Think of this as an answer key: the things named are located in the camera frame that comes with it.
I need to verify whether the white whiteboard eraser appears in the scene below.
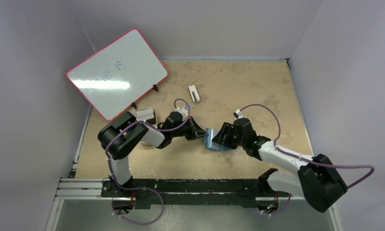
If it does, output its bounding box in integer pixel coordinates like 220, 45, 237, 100
188, 85, 200, 103

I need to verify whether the gold oval tin tray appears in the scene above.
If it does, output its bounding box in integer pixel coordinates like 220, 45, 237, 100
136, 115, 159, 147

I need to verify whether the black mounting base plate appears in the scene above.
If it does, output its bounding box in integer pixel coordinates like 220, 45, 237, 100
101, 179, 288, 209

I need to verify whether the blue card holder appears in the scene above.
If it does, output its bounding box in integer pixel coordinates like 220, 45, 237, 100
203, 128, 231, 152

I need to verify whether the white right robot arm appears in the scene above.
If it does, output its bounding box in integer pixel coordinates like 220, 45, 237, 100
212, 118, 348, 212

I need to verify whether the pink framed whiteboard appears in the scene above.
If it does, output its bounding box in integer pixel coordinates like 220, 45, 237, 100
66, 29, 168, 121

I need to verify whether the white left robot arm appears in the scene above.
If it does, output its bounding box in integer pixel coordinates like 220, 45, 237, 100
97, 107, 207, 197

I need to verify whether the aluminium frame rail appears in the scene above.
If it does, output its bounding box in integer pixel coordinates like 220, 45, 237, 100
53, 178, 336, 201

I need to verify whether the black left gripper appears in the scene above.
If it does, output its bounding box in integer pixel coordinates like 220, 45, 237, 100
171, 116, 208, 141

